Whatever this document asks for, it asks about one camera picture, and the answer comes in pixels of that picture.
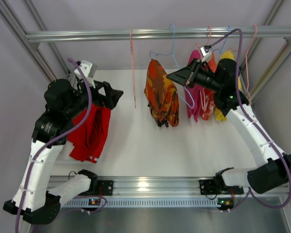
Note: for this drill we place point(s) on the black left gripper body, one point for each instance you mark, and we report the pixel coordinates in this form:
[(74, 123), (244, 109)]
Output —
[(98, 91)]

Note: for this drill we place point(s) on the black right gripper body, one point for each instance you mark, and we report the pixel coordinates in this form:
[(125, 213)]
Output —
[(193, 73)]

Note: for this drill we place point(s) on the orange black patterned trousers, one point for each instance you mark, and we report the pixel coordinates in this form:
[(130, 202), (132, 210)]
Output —
[(162, 97)]

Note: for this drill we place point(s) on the red trousers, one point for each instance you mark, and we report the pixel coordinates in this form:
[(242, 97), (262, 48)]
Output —
[(92, 136)]

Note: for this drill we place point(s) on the pink hanger with red trousers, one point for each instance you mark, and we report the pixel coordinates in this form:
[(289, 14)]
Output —
[(133, 65)]

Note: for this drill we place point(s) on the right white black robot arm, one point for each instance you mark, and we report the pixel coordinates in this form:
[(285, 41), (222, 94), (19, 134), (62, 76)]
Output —
[(273, 165)]

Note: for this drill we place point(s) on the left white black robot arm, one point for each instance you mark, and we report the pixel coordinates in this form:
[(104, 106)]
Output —
[(34, 202)]

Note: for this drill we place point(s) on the magenta trousers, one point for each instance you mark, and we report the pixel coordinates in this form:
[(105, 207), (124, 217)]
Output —
[(192, 96)]

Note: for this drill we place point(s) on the orange white tie-dye trousers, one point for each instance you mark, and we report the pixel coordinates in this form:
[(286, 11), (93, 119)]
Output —
[(205, 115)]

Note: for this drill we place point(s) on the yellow trousers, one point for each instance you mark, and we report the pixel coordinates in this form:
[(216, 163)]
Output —
[(218, 114)]

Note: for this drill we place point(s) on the empty pink hanger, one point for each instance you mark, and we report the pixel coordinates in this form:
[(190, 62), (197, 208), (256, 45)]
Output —
[(246, 66)]

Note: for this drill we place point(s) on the white plastic perforated basket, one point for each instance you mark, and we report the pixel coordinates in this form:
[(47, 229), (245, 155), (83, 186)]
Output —
[(60, 160)]

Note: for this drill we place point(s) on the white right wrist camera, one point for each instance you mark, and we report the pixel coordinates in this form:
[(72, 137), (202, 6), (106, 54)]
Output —
[(206, 53)]

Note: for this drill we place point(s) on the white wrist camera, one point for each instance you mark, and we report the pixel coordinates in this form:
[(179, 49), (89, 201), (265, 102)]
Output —
[(88, 70), (206, 53)]

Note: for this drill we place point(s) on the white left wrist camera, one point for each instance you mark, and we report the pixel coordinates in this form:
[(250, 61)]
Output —
[(88, 70)]

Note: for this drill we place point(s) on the aluminium frame post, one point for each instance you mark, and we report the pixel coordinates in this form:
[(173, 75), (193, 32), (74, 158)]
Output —
[(20, 32)]

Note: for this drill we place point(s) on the aluminium hanging rail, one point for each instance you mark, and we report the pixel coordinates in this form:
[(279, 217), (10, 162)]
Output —
[(147, 34)]

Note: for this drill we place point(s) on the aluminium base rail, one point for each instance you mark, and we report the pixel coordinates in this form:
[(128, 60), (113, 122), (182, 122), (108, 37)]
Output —
[(161, 186)]

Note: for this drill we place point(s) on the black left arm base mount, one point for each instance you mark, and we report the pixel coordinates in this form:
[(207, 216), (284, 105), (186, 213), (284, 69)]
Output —
[(101, 188)]

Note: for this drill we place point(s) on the grey slotted cable duct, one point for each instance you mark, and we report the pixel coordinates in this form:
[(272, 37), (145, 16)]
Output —
[(145, 202)]

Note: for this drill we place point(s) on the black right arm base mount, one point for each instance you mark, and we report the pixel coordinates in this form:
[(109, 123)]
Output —
[(210, 187)]

